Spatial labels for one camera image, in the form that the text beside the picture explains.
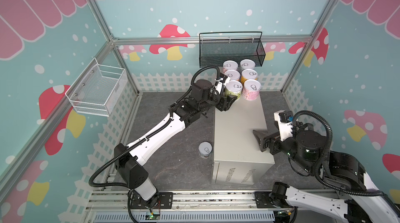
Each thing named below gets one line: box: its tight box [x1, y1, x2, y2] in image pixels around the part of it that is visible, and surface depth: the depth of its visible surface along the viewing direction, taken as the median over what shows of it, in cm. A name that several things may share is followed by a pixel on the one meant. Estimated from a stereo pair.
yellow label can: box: [240, 68, 258, 85], surface depth 74 cm
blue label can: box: [239, 58, 256, 71], surface depth 78 cm
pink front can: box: [242, 79, 262, 102], surface depth 69 cm
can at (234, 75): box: [224, 69, 241, 81], surface depth 74 cm
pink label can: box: [222, 59, 239, 73], surface depth 77 cm
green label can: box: [225, 80, 244, 102], surface depth 68 cm
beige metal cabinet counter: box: [211, 95, 275, 187], surface depth 61 cm
